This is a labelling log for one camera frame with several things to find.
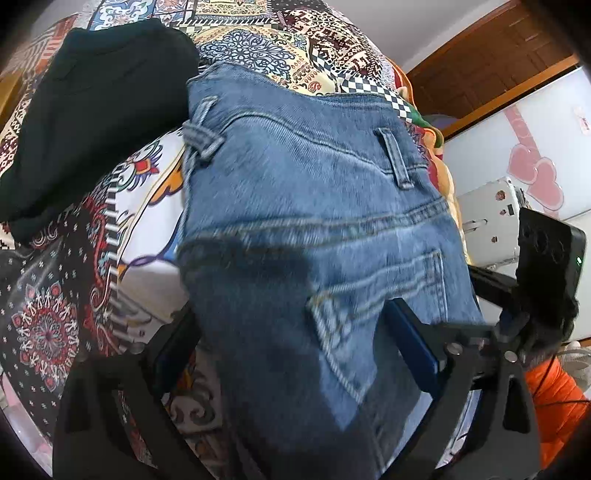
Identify blue denim pants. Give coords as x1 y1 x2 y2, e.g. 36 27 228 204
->
178 62 485 480

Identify pink heart sticker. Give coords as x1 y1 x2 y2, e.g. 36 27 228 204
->
503 106 566 213

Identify orange cloth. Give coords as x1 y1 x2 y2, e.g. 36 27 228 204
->
526 357 591 472

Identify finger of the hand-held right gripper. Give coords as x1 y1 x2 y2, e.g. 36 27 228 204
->
468 267 520 305
498 308 529 342

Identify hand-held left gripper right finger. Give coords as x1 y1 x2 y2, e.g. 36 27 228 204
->
383 298 541 480

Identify brown wooden door frame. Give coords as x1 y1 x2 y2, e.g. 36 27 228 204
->
406 0 580 139

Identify black folded cloth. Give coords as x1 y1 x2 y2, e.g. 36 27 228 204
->
0 18 201 243

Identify patchwork patterned bed sheet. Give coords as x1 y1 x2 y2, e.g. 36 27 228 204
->
0 0 462 480

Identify black cable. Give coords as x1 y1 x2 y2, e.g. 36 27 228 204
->
531 360 589 409

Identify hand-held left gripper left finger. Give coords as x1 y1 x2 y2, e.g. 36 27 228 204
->
53 307 218 480

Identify orange green fleece blanket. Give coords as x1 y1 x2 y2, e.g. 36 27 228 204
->
392 60 462 222

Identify white sewing machine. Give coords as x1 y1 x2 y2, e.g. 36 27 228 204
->
456 178 525 269

